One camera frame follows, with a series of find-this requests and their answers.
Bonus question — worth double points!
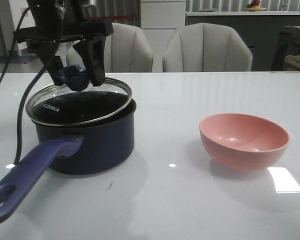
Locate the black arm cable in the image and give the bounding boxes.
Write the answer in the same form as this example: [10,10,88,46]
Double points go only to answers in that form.
[0,6,66,166]

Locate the pink bowl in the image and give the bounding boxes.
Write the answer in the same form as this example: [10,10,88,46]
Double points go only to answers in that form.
[199,113,290,172]

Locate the right beige armchair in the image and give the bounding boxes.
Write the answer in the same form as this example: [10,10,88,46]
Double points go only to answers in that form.
[162,23,253,73]

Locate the grey curtain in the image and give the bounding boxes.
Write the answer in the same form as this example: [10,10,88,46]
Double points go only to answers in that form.
[88,0,141,27]

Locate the dark blue saucepan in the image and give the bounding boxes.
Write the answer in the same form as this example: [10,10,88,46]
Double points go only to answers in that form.
[0,100,137,224]

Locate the left beige armchair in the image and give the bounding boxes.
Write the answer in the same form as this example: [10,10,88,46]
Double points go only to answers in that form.
[65,22,154,74]

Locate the beige armchair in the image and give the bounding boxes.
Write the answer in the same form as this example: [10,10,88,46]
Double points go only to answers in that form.
[162,23,253,73]
[65,22,154,74]

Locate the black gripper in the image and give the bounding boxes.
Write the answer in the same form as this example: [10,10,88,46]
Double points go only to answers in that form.
[13,19,114,87]

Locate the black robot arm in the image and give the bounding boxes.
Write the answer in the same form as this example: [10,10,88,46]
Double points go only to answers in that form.
[13,0,114,87]

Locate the grey counter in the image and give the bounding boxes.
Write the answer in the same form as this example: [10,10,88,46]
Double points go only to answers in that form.
[185,11,300,71]

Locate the red barrier belt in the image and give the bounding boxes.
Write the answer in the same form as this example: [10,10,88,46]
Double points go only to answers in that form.
[87,14,134,20]

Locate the glass pot lid blue knob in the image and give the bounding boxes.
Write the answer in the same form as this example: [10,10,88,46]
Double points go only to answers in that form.
[25,64,132,127]

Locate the white cabinet drawers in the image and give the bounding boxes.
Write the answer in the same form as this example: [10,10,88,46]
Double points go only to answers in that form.
[140,0,186,73]

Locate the fruit plate on counter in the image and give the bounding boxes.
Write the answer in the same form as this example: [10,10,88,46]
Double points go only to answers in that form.
[245,0,267,12]

